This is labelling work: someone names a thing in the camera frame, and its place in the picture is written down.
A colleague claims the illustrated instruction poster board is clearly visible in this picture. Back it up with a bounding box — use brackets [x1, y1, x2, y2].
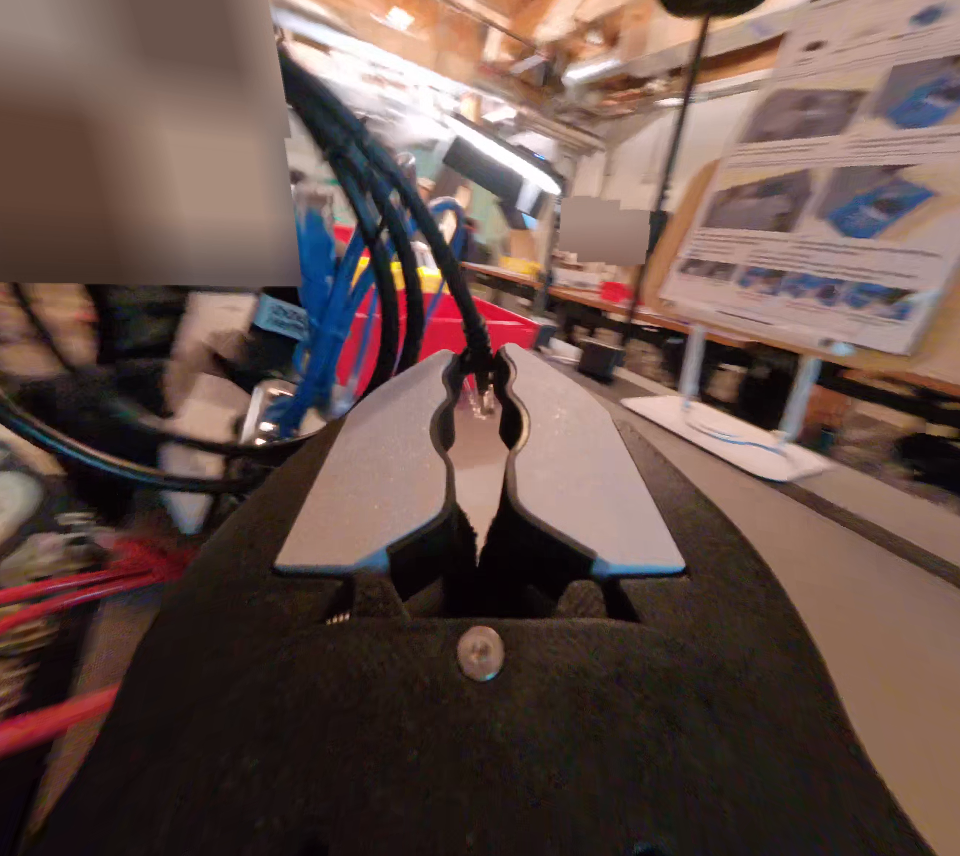
[660, 0, 960, 358]

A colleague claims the black ethernet cable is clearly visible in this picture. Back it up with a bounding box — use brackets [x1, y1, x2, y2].
[0, 46, 500, 497]

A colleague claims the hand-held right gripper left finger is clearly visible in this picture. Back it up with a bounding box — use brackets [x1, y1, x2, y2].
[274, 349, 481, 598]

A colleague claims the red plastic bin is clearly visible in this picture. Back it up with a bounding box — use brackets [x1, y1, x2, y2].
[333, 226, 541, 399]

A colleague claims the wooden background desk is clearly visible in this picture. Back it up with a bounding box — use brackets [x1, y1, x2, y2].
[459, 261, 751, 347]

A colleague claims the black and white light bar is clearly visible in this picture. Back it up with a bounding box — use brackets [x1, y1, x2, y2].
[441, 117, 565, 230]

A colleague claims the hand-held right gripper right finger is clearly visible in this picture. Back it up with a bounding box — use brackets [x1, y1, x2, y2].
[480, 343, 687, 598]

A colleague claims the black power cube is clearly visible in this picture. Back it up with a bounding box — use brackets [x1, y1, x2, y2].
[577, 337, 625, 380]

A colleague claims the red ethernet cable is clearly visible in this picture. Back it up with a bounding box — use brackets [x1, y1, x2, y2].
[0, 541, 196, 759]

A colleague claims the blue ethernet cable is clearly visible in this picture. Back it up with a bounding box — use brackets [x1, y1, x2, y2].
[262, 192, 470, 437]

